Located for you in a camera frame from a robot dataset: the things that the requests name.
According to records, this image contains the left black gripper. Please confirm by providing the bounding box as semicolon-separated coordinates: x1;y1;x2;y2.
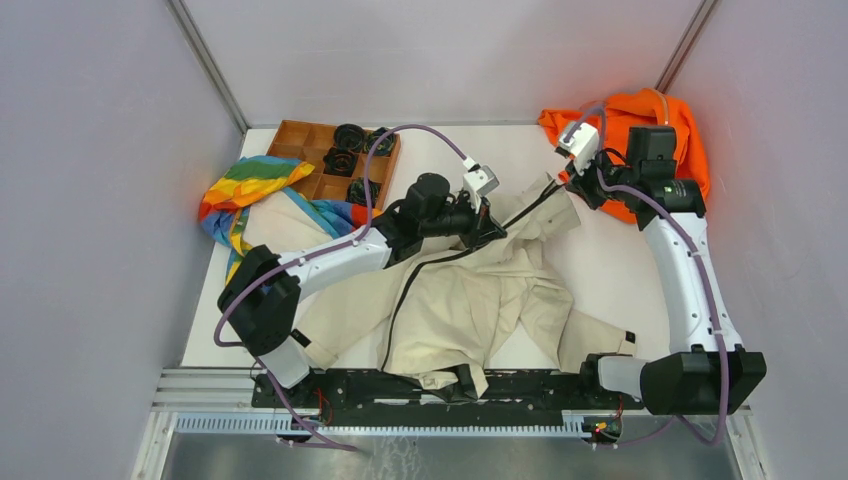
419;190;505;252

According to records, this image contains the beige zip jacket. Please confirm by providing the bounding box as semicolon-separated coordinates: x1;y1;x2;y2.
241;173;637;401

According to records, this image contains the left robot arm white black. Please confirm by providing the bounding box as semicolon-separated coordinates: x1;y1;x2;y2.
217;166;506;407

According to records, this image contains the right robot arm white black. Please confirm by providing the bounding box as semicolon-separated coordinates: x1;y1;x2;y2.
556;122;767;416

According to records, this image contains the orange jacket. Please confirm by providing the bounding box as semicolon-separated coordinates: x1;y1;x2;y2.
537;88;710;224

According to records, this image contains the black rolled sock far right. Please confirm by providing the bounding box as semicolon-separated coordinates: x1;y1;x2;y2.
362;127;397;157

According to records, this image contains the black rolled sock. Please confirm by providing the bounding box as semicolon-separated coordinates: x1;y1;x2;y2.
333;123;367;153
323;147;358;178
345;177;382;207
362;127;397;157

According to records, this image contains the black rolled sock near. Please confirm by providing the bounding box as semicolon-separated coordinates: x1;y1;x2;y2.
345;177;382;207

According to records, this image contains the black rolled sock middle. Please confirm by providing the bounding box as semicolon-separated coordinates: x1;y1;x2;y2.
323;147;358;178

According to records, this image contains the black rolled sock far left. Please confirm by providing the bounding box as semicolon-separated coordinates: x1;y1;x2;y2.
333;123;367;153

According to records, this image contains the brown wooden compartment tray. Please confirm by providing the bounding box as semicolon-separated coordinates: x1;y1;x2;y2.
267;120;401;209

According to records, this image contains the rainbow striped garment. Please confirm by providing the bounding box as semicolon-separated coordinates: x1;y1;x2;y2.
198;155;381;280

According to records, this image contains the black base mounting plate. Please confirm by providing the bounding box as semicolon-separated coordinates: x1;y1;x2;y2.
284;369;643;427

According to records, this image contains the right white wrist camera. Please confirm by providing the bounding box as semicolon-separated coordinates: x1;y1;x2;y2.
555;121;600;176

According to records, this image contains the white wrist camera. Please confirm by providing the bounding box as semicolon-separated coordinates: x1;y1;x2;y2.
555;121;600;176
462;157;500;213

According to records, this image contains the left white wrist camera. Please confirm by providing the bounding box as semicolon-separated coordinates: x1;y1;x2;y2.
462;157;500;213

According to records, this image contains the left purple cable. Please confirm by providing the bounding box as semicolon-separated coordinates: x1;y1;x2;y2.
213;124;478;453

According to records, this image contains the purple cable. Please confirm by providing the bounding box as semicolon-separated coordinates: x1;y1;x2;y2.
213;124;478;453
563;104;731;448

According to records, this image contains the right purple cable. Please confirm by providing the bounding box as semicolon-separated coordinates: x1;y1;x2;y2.
563;104;731;448

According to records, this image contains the aluminium frame rail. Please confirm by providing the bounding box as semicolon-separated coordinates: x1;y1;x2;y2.
150;368;753;440

